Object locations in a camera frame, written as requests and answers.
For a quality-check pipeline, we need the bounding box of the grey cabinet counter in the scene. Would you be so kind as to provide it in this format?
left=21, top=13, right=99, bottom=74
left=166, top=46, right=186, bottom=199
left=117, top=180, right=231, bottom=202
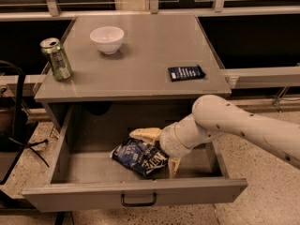
left=33, top=14, right=233, bottom=130

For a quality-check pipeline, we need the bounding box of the dark blue snack bar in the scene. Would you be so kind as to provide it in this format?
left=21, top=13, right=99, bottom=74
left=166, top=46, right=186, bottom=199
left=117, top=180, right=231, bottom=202
left=168, top=65, right=206, bottom=82

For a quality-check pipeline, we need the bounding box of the black drawer handle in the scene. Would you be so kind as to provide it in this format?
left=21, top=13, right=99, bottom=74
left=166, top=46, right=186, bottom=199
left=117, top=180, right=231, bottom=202
left=120, top=193, right=157, bottom=207

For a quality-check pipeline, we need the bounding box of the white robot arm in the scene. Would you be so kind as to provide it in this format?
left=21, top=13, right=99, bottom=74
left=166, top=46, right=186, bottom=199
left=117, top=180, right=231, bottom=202
left=129, top=95, right=300, bottom=177

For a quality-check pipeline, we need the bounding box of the green soda can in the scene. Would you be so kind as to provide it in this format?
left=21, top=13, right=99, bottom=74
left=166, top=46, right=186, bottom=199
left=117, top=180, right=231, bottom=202
left=40, top=37, right=72, bottom=81

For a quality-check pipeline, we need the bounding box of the black chair frame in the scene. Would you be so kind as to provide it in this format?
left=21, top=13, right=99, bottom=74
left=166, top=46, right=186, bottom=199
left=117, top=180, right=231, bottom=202
left=0, top=59, right=51, bottom=186

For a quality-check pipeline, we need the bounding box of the white ceramic bowl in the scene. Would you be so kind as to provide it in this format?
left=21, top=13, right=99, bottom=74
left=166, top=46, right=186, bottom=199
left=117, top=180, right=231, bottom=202
left=90, top=26, right=125, bottom=54

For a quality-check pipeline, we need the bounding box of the open grey top drawer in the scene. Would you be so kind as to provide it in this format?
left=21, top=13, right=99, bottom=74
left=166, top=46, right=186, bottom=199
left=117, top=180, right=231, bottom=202
left=22, top=101, right=248, bottom=212

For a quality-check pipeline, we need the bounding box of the blue chip bag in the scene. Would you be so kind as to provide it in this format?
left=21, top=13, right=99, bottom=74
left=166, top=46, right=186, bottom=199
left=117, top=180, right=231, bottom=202
left=110, top=137, right=169, bottom=177

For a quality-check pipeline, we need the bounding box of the metal window railing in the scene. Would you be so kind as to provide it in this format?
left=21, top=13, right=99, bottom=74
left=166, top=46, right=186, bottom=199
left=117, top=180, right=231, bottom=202
left=0, top=0, right=300, bottom=21

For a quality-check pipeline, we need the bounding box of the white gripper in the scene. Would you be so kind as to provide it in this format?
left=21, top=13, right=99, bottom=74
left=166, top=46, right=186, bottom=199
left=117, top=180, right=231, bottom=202
left=129, top=122, right=191, bottom=178

